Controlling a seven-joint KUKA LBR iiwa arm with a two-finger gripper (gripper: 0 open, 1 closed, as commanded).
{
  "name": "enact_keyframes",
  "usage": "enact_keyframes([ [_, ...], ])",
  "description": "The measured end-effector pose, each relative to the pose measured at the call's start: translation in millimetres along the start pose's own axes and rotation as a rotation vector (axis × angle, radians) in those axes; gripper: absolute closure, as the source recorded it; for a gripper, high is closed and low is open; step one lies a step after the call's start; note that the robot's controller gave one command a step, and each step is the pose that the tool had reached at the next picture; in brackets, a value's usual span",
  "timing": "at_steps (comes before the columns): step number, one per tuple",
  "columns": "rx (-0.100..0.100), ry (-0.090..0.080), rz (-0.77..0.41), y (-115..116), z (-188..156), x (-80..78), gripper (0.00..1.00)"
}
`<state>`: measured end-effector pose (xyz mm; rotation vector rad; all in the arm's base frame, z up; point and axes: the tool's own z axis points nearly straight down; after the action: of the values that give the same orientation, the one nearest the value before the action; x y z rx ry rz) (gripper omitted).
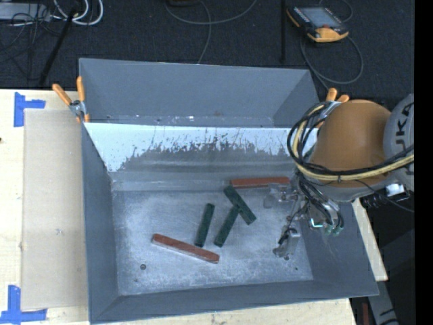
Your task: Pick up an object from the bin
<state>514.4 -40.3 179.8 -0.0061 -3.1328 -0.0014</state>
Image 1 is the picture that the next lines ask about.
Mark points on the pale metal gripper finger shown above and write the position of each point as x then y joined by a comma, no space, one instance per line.
278,195
288,244

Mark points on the dark green flat block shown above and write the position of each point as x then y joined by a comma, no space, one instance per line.
241,205
205,225
226,229

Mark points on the grey metal bin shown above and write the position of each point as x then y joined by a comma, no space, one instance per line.
209,276

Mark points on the pale flat board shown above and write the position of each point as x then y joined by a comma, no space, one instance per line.
50,198

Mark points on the red-brown flat block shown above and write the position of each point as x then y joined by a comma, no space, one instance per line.
258,182
186,248

